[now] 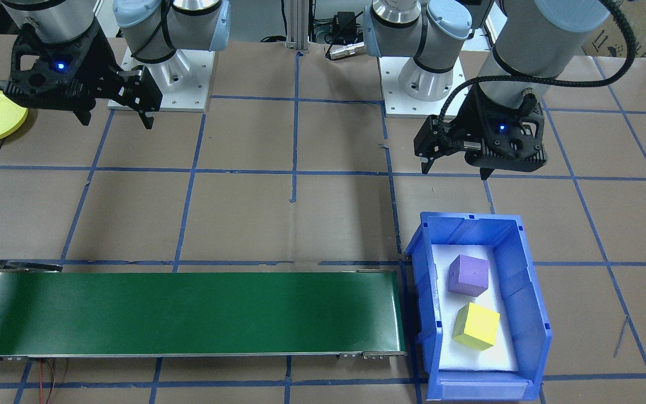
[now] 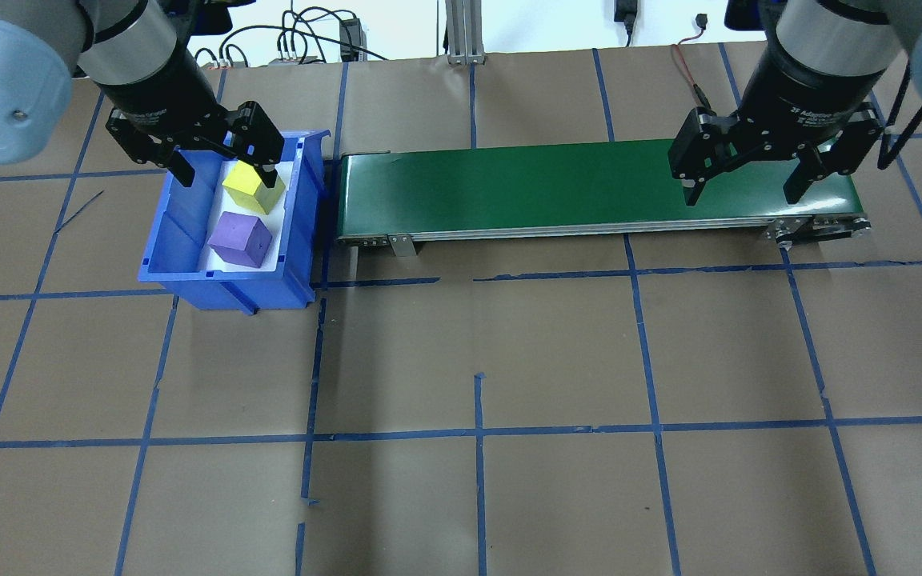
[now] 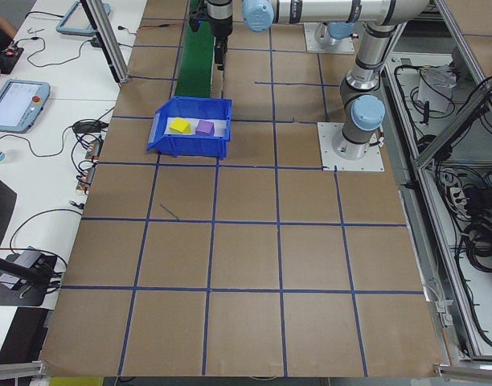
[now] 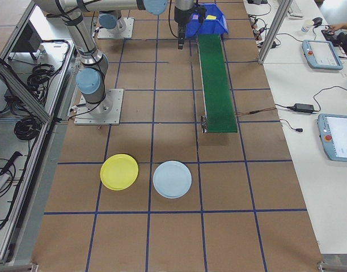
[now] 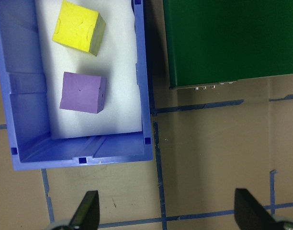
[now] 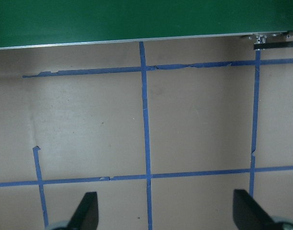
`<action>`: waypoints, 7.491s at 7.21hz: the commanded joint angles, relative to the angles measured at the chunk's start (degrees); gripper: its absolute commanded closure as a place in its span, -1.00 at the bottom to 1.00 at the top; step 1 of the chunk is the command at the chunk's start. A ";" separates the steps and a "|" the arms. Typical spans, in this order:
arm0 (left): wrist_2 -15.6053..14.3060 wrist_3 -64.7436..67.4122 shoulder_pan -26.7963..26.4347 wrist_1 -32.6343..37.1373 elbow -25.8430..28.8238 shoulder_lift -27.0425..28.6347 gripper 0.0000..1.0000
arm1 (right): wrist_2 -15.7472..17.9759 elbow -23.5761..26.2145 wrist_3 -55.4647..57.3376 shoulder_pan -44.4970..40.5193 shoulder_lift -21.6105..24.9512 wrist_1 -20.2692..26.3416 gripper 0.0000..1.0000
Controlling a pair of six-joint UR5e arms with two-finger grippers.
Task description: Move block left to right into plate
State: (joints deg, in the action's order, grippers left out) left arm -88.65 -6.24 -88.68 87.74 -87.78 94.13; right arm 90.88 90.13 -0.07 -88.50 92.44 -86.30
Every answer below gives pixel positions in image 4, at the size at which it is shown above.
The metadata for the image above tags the light blue teach pendant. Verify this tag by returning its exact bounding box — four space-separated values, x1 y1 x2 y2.
301 39 344 71
317 113 347 163

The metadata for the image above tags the white keyboard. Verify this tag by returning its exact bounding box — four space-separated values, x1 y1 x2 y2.
287 1 304 19

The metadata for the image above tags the green conveyor belt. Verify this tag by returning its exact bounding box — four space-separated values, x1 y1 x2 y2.
196 33 239 134

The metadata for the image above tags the black cable with handle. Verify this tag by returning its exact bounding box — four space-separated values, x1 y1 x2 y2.
0 151 23 233

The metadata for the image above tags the black monitor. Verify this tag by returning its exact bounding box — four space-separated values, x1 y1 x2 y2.
9 20 43 61

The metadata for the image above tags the black handheld controller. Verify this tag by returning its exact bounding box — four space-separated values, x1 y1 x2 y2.
320 25 337 40

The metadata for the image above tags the black cable with plug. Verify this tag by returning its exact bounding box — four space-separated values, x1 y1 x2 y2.
280 118 304 133

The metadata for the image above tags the blue plastic storage bin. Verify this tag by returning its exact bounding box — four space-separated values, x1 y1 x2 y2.
185 3 229 39

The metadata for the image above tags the light blue plastic plate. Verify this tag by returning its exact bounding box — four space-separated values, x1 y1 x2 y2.
152 160 193 199

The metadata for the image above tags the red and black wire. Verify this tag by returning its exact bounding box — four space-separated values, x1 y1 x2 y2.
235 107 277 116

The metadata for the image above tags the yellow plastic plate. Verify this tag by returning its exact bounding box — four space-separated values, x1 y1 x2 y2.
100 153 139 192

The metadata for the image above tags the aluminium profile post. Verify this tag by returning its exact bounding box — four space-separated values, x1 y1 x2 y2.
257 0 294 65

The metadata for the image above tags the white paper cup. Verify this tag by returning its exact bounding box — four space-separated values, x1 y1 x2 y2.
301 18 315 36

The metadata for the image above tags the small circuit board with wires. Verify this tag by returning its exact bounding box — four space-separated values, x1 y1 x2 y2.
248 14 262 28
252 27 265 44

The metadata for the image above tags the coiled black cable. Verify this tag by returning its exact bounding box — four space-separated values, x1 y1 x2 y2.
26 63 62 91
14 116 41 142

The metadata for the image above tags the black power adapter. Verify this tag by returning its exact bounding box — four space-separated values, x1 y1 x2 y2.
291 103 315 113

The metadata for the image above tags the aluminium V-shaped frame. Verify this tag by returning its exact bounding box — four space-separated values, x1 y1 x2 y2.
0 0 78 266

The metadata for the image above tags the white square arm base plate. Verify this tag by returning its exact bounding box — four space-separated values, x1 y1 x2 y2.
96 17 134 40
74 88 125 125

